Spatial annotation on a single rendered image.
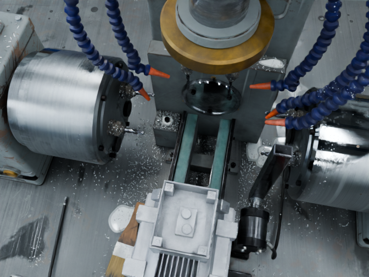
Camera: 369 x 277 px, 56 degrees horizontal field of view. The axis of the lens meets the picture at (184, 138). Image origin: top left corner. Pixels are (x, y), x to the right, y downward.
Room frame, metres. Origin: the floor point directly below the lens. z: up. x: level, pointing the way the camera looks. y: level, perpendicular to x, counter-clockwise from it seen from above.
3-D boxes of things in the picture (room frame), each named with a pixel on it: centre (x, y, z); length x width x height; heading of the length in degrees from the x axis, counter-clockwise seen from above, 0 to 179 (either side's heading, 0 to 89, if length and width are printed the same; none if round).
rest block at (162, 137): (0.46, 0.05, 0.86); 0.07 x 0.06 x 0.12; 78
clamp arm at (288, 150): (0.22, -0.15, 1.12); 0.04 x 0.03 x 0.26; 168
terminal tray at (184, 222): (0.14, 0.00, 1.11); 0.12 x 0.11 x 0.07; 168
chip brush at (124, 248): (0.17, 0.15, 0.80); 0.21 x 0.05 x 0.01; 162
